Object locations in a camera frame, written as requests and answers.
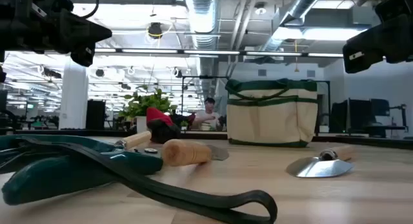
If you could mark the small white planter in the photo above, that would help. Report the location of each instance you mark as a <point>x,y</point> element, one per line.
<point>324,129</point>

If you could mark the white building column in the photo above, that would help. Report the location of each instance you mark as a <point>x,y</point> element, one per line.
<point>74,98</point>

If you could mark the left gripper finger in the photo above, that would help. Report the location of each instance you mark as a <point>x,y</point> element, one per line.
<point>84,38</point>
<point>80,24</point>

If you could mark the person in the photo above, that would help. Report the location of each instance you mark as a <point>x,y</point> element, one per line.
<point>209,117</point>

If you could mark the large black desk monitor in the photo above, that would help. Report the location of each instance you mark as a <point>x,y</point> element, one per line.
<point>350,117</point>

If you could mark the small black desk monitor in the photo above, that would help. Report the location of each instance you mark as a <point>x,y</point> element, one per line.
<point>380,107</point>

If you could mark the long ceiling light strip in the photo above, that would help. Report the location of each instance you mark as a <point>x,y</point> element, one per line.
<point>209,52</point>

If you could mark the green plant in white pot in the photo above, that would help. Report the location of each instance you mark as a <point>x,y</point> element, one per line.
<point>142,103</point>

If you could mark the yellow hanging pendant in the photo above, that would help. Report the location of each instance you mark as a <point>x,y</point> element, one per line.
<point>296,69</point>

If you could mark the round ceiling lamp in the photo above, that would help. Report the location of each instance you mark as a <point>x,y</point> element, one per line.
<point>260,10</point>

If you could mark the red black gardening glove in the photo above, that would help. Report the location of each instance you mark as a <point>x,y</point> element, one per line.
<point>158,116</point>

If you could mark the corrugated silver ventilation duct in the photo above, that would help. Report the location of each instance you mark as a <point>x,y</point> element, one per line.
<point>203,17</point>

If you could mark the black ceiling speaker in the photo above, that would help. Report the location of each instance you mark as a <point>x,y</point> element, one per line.
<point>100,73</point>

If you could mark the black metal rack frame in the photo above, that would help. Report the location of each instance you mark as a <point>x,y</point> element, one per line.
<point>206,77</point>
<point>329,101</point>

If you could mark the cream green canvas garden bag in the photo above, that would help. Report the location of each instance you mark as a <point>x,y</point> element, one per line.
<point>271,120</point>

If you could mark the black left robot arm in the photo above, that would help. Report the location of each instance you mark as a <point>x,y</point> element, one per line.
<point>2,75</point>

